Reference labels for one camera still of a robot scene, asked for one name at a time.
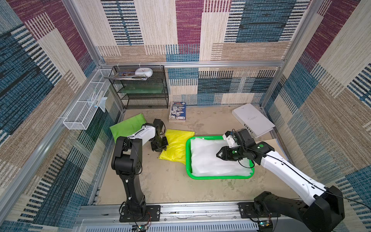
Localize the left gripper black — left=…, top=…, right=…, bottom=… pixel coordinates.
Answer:
left=150, top=136, right=168, bottom=152

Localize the small yellow raincoat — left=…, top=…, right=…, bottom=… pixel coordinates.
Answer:
left=158, top=129, right=195, bottom=165

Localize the white translucent raincoat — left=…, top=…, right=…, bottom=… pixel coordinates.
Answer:
left=190, top=137, right=253, bottom=177

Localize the green plastic basket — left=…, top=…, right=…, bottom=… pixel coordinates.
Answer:
left=185, top=135, right=256, bottom=180

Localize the lime green raincoat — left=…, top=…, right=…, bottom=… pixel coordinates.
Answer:
left=110, top=114, right=146, bottom=142

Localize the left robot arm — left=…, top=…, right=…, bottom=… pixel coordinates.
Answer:
left=111, top=119, right=168, bottom=223

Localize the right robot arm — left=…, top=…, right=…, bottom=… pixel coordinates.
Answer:
left=216, top=129, right=345, bottom=232

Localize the blue treehouse book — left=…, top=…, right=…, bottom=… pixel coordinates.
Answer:
left=169, top=101, right=187, bottom=121

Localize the white book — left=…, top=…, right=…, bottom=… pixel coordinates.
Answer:
left=232, top=103, right=275, bottom=138

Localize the tan notebook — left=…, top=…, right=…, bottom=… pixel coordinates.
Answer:
left=265, top=139, right=288, bottom=160

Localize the white bowl on rack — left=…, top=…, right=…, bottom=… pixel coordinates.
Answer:
left=135, top=67, right=153, bottom=78

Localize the magazine on rack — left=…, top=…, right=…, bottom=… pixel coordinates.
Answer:
left=105, top=72, right=148, bottom=81

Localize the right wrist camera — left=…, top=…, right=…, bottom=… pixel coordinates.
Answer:
left=222, top=131, right=239, bottom=148

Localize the black wire shelf rack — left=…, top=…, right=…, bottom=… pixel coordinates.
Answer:
left=108, top=65, right=169, bottom=110

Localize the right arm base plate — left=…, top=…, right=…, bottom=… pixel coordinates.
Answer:
left=238, top=202, right=281, bottom=220

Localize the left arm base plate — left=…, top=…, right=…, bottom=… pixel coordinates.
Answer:
left=119, top=205, right=161, bottom=223

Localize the white wire wall basket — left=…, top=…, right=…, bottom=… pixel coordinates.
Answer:
left=63, top=69, right=110, bottom=130

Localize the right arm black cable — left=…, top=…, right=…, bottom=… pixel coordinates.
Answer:
left=324, top=187, right=371, bottom=212

